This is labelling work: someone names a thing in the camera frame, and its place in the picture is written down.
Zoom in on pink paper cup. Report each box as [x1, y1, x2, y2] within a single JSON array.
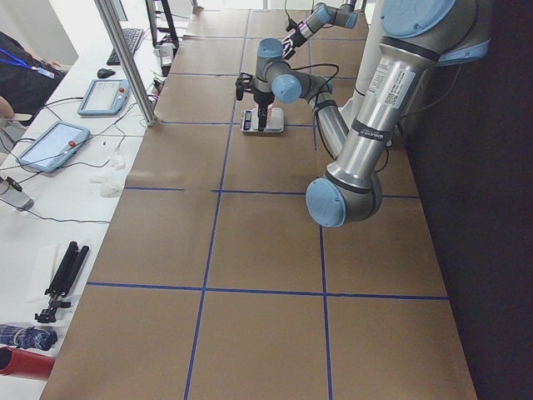
[[266, 104, 274, 123]]

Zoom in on red cylinder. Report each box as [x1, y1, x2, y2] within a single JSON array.
[[1, 347, 55, 381]]

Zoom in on blue teach pendant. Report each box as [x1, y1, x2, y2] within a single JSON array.
[[77, 79, 130, 117], [17, 122, 91, 173]]

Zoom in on person in black shirt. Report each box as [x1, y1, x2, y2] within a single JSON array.
[[1, 32, 65, 126]]

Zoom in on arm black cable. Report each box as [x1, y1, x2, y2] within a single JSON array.
[[286, 62, 355, 113], [283, 0, 317, 34]]

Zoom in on far blue teach pendant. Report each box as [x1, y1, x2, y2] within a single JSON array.
[[77, 79, 130, 117]]

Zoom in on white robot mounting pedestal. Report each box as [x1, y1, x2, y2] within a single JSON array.
[[339, 1, 384, 127]]

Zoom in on black computer mouse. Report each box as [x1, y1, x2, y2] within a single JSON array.
[[97, 68, 116, 79]]

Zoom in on aluminium frame post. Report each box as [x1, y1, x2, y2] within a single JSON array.
[[94, 0, 157, 127]]

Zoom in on black folded tripod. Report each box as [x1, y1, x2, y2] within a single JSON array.
[[34, 241, 90, 323]]

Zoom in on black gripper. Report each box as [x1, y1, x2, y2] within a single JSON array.
[[281, 32, 306, 58], [253, 89, 273, 132]]

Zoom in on near blue teach pendant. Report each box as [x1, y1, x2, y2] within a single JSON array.
[[17, 122, 91, 173]]

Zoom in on white crumpled tissue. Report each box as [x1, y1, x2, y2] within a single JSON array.
[[89, 151, 126, 198]]

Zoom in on silver digital kitchen scale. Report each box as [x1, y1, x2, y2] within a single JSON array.
[[239, 107, 284, 134]]

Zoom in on black keyboard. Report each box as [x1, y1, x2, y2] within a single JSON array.
[[106, 27, 144, 67]]

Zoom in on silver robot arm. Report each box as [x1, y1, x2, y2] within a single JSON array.
[[237, 1, 494, 227], [281, 1, 358, 60]]

